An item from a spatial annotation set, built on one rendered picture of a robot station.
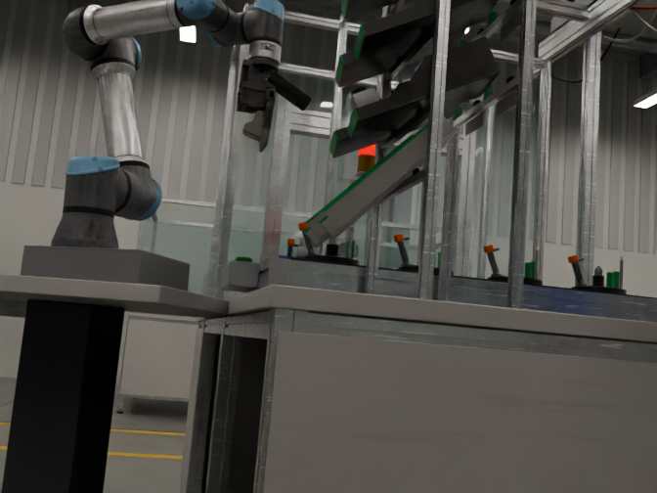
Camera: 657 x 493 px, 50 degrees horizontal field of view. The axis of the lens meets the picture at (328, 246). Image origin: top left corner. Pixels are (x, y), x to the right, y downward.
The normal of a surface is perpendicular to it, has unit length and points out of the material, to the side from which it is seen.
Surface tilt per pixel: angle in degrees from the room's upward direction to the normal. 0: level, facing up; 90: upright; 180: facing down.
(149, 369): 90
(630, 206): 90
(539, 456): 90
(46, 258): 90
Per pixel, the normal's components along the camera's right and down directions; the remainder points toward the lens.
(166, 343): 0.17, -0.11
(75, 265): -0.18, -0.14
